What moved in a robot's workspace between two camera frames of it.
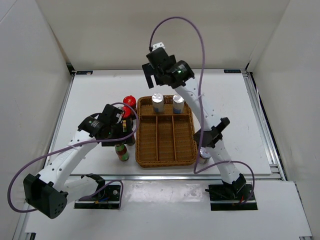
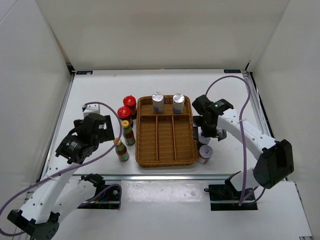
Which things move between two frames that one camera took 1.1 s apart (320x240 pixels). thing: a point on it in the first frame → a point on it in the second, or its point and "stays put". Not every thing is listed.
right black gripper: x=148 y=71 → x=219 y=133
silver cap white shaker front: x=158 y=103 stays put
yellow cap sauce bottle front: x=122 y=152 stays put
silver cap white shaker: x=178 y=104 stays put
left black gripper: x=119 y=124 → x=107 y=134
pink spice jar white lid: x=204 y=156 stays put
